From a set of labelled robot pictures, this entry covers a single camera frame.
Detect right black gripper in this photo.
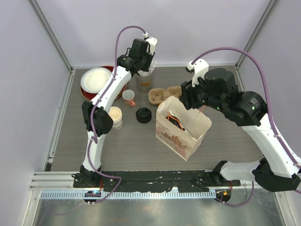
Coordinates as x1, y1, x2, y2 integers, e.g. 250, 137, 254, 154
179, 72, 226, 113

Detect cardboard cup carrier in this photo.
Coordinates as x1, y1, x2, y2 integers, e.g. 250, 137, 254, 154
148, 86, 182, 105

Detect paper takeout bag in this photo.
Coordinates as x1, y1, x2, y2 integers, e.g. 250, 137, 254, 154
155, 96, 212, 161

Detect stack of black lids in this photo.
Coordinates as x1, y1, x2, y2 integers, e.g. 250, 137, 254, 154
136, 107, 152, 124

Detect stack of white paper cups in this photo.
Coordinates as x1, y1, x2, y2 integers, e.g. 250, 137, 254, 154
109, 106, 123, 129

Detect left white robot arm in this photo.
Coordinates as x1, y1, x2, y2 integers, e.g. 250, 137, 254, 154
78, 37, 158, 188

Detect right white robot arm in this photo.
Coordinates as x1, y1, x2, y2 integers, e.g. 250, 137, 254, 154
179, 68, 301, 192

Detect wrapped white straws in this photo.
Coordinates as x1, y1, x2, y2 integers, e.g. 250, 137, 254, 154
137, 60, 157, 77

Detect grey straw holder cup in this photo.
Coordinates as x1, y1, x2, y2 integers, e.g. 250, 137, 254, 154
135, 73, 153, 93

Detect pink mug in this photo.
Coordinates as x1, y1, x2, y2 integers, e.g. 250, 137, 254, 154
122, 90, 136, 107

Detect white paper plate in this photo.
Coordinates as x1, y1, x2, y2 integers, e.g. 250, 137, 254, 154
80, 67, 111, 93

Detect red round tray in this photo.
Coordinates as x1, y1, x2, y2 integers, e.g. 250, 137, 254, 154
80, 66, 114, 101

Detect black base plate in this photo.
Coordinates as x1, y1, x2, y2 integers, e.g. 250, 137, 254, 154
71, 169, 241, 193

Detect aluminium front rail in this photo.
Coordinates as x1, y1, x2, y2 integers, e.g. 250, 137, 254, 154
40, 189, 216, 200

